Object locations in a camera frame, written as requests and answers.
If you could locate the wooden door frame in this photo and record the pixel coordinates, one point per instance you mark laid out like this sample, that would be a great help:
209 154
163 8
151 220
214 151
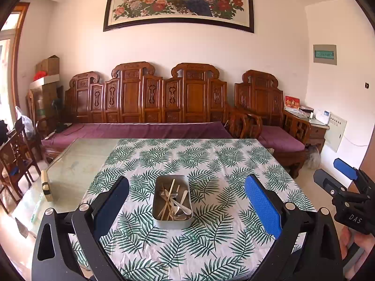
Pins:
17 49

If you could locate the grey wall panel box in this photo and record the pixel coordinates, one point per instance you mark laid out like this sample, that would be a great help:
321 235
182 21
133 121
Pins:
324 54

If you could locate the black fan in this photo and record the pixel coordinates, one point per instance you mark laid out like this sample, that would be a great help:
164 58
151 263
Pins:
57 106

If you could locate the metal fork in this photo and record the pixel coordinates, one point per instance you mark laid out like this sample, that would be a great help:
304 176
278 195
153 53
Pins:
163 193

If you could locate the brown cardboard box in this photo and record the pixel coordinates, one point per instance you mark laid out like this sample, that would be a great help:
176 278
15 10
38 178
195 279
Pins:
48 66

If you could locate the black object on cushion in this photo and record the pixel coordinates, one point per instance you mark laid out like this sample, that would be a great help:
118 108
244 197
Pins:
61 127

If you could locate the framed peacock flower painting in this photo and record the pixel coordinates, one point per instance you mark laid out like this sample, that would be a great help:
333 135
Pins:
175 0

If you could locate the red flower decoration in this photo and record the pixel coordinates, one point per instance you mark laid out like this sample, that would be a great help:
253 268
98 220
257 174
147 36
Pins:
38 76

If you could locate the clear plastic bag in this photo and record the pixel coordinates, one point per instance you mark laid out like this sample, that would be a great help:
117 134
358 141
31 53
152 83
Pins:
25 123

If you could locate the white plastic spoon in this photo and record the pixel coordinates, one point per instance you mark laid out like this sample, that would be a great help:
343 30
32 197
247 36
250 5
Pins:
178 217

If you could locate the white electrical panel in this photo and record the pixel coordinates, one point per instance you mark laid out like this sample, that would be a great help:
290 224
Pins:
335 131

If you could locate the black cloth bag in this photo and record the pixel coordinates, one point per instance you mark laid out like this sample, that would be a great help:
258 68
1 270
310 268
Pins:
2 130

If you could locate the rectangular metal tray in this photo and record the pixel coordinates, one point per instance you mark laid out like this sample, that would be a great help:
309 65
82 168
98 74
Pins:
156 224

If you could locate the person's right hand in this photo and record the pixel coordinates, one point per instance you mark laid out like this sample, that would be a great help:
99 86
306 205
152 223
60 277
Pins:
345 241

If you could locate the carved wooden armchair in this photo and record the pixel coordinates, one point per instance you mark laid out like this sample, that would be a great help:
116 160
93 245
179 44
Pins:
260 93

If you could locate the carved wooden sofa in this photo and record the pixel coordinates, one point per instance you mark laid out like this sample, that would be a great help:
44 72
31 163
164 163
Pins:
193 96

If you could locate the wooden dining chair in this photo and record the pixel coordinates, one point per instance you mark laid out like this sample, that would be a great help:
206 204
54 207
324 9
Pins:
14 158

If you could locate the red gift box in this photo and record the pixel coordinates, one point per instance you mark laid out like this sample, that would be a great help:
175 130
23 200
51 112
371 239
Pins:
292 103

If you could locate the wooden side table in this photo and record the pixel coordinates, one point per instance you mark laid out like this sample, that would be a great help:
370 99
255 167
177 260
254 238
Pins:
318 131

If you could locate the leaf print tablecloth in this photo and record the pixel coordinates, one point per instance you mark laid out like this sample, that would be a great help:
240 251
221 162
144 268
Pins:
205 240

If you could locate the beige box with black band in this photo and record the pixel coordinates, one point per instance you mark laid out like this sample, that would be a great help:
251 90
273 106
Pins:
47 186

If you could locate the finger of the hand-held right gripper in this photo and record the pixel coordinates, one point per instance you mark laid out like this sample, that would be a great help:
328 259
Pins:
345 165
325 181

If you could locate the white desk phone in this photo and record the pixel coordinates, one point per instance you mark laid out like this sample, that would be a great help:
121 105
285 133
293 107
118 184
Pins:
325 116

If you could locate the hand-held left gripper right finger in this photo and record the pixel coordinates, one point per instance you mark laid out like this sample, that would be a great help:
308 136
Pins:
262 205

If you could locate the tissue box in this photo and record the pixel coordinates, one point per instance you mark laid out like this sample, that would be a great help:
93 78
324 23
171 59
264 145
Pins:
306 111

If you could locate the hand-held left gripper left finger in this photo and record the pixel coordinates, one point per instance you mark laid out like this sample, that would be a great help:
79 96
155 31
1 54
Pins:
112 202

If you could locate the grey mop head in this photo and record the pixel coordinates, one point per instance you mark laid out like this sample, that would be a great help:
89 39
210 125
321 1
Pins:
313 156

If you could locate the flat white box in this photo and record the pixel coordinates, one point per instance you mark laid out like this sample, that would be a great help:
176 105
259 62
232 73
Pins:
44 82

